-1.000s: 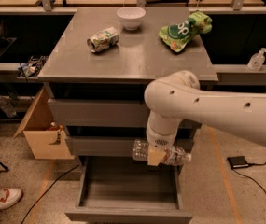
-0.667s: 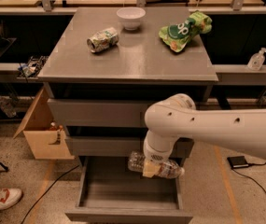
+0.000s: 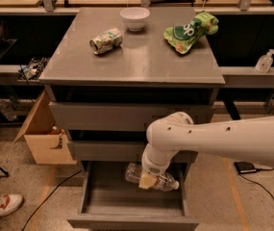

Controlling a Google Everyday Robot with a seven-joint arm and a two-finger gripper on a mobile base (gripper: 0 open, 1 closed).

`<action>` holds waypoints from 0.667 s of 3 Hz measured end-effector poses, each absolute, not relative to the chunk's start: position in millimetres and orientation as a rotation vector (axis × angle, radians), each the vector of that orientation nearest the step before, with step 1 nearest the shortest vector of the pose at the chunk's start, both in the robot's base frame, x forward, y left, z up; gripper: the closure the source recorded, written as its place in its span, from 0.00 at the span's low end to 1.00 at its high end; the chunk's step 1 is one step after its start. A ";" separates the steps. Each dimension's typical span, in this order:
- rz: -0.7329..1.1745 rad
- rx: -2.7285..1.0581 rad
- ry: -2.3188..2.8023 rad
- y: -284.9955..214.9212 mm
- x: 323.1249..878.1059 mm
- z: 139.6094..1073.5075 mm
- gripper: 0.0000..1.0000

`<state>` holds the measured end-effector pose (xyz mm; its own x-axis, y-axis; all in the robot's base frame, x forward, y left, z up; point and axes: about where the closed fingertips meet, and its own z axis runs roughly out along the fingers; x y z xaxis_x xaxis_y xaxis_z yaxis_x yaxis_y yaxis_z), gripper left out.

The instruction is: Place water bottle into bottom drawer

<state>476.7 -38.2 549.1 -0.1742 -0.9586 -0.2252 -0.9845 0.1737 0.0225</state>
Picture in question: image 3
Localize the clear plastic water bottle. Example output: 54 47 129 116
125 163 180 192

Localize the grey bottom drawer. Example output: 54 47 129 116
67 162 198 231

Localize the black pedal cable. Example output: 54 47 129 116
238 167 274 231

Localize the grey middle drawer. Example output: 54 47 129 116
66 140 201 164

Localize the white red sneaker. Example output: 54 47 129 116
0 194 23 217

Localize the open cardboard box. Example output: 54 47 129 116
14 90 76 165

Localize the grey workbench shelf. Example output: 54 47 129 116
0 6 274 89

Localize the grey top drawer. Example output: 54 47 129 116
49 102 213 132

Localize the grey drawer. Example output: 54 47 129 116
66 140 201 164
49 102 213 132
67 162 198 231

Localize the crushed green soda can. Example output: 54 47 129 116
89 28 123 55

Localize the grey drawer cabinet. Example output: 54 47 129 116
38 7 226 166

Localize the white bowl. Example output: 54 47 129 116
120 7 150 31

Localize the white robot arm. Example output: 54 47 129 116
141 112 274 175

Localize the green chip bag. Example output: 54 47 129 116
163 11 219 55

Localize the black foot pedal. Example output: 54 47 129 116
234 162 257 174

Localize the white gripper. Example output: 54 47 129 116
138 159 169 190

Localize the hand sanitizer pump bottle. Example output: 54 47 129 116
255 49 274 73

